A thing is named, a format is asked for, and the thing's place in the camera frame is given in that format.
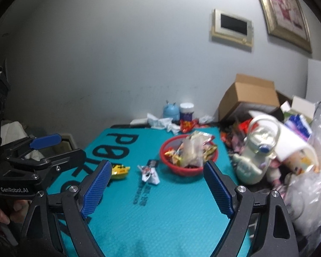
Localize white plastic bag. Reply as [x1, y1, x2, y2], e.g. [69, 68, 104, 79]
[285, 166, 321, 233]

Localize white cloth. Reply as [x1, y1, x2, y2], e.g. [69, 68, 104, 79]
[0, 120, 43, 162]

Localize yellow printed paper cup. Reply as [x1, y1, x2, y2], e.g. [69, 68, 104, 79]
[284, 150, 320, 174]

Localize red yellow snack packet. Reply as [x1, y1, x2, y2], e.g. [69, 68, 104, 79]
[180, 119, 198, 134]

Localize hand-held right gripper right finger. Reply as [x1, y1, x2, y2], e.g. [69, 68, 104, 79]
[203, 160, 300, 257]

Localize purple jar white lid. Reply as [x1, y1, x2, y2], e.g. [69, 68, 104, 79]
[179, 102, 195, 122]

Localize person's left hand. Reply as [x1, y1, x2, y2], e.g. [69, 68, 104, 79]
[0, 199, 34, 225]

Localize purple white tissue pack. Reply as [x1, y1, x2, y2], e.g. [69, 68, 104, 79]
[284, 114, 313, 140]

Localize pile of red packets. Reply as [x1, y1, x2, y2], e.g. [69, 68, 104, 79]
[220, 119, 253, 156]

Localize cream cartoon water bottle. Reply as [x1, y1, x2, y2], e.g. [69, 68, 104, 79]
[232, 115, 281, 185]

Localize beige plastic box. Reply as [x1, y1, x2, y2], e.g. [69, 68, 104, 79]
[56, 133, 78, 150]

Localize teal printed mat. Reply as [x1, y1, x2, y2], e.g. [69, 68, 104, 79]
[47, 127, 253, 257]

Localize white red snack packet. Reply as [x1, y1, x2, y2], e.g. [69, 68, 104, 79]
[138, 164, 160, 185]

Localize red plastic basket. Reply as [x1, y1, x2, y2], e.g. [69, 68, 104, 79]
[160, 135, 219, 176]

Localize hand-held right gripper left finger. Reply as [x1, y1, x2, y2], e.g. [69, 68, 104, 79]
[20, 159, 113, 257]

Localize pink white soft item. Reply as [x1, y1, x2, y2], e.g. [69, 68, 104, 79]
[267, 158, 284, 185]

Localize white cabinet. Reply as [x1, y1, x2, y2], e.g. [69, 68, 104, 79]
[305, 58, 321, 105]

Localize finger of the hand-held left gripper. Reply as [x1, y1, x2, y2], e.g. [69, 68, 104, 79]
[8, 148, 87, 182]
[1, 133, 62, 161]

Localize small white open carton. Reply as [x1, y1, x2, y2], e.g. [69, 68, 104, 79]
[280, 96, 320, 124]

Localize white foam sheet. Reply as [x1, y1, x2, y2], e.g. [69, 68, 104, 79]
[247, 110, 311, 161]

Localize gold framed picture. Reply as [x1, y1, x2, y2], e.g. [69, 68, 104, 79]
[250, 0, 312, 53]

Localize cardboard box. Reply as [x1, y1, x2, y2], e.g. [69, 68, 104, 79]
[218, 73, 292, 124]

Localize wall intercom panel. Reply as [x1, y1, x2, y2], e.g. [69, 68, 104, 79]
[210, 9, 254, 49]

